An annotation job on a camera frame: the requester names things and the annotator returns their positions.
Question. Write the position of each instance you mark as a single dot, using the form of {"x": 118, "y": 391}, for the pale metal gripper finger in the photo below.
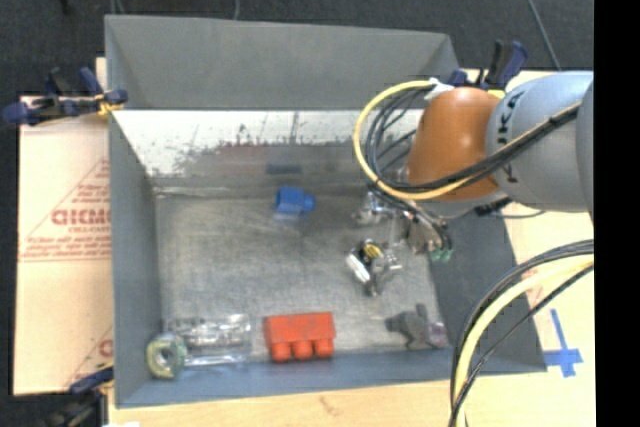
{"x": 382, "y": 269}
{"x": 358, "y": 264}

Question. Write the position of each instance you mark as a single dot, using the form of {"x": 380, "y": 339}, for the grey toy animal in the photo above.
{"x": 415, "y": 327}

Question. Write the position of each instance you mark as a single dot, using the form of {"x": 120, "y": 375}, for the red toy block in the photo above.
{"x": 299, "y": 332}

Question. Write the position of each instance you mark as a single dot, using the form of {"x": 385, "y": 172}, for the blue plastic block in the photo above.
{"x": 291, "y": 202}

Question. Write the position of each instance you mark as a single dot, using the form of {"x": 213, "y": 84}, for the grey metal bin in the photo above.
{"x": 240, "y": 260}

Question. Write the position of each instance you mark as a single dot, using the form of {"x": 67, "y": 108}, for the clear plastic bottle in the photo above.
{"x": 215, "y": 335}

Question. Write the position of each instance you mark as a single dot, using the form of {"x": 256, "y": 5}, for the brown cardboard board, red print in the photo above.
{"x": 60, "y": 265}

